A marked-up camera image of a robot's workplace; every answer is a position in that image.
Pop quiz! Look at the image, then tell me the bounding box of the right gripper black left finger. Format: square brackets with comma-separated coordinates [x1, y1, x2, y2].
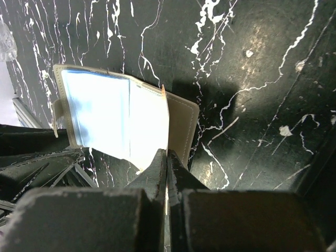
[1, 150, 167, 251]

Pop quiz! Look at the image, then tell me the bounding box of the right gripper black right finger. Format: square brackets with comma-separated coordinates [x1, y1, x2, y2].
[167, 151, 327, 251]

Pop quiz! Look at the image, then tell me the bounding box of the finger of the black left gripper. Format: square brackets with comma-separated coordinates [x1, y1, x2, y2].
[1, 124, 96, 203]

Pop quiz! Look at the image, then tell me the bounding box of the beige leather card holder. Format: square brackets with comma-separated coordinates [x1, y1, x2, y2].
[53, 64, 200, 172]

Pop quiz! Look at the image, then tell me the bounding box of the clear plastic water bottle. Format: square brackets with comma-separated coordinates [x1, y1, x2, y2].
[0, 21, 17, 62]

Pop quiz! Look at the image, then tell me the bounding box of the aluminium frame rail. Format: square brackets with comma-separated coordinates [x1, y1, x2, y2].
[12, 98, 43, 129]

